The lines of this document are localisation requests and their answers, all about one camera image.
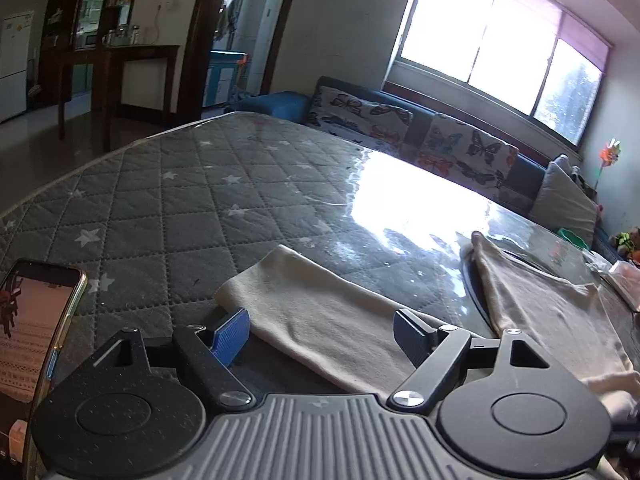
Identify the cream knit garment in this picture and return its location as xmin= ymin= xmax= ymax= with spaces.
xmin=215 ymin=233 xmax=639 ymax=479

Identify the black round induction cooktop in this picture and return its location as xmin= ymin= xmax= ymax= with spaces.
xmin=459 ymin=245 xmax=495 ymax=336

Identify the grey quilted star table cover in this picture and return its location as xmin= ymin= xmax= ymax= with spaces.
xmin=1 ymin=113 xmax=639 ymax=394

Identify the green bowl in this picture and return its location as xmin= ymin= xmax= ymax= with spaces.
xmin=555 ymin=228 xmax=590 ymax=250

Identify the smartphone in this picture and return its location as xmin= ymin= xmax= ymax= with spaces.
xmin=1 ymin=259 xmax=88 ymax=479

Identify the grey pillow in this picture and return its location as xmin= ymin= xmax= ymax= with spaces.
xmin=528 ymin=154 xmax=598 ymax=247

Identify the pink garment in bag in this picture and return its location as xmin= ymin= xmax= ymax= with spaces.
xmin=582 ymin=252 xmax=640 ymax=312

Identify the right butterfly cushion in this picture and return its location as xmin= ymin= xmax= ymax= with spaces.
xmin=414 ymin=114 xmax=520 ymax=200

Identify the butterfly cushion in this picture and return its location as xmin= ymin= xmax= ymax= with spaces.
xmin=414 ymin=114 xmax=520 ymax=200
xmin=306 ymin=86 xmax=413 ymax=154

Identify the blue sofa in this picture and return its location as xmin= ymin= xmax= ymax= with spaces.
xmin=224 ymin=75 xmax=622 ymax=261

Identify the teddy bear toy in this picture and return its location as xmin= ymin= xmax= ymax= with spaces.
xmin=610 ymin=226 xmax=640 ymax=261

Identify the colourful pinwheel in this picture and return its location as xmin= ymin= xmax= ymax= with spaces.
xmin=594 ymin=138 xmax=622 ymax=188

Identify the left butterfly cushion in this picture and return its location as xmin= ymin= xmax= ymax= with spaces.
xmin=306 ymin=86 xmax=413 ymax=154

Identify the blue white small cabinet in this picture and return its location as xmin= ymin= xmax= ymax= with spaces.
xmin=203 ymin=50 xmax=246 ymax=108

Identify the dark wooden console table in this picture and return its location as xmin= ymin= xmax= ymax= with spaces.
xmin=49 ymin=44 xmax=179 ymax=152

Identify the window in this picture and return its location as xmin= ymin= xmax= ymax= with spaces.
xmin=397 ymin=0 xmax=612 ymax=146

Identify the dark wooden display cabinet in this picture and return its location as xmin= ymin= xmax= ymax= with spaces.
xmin=27 ymin=0 xmax=134 ymax=110

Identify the white refrigerator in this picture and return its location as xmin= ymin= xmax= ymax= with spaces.
xmin=0 ymin=11 xmax=34 ymax=122

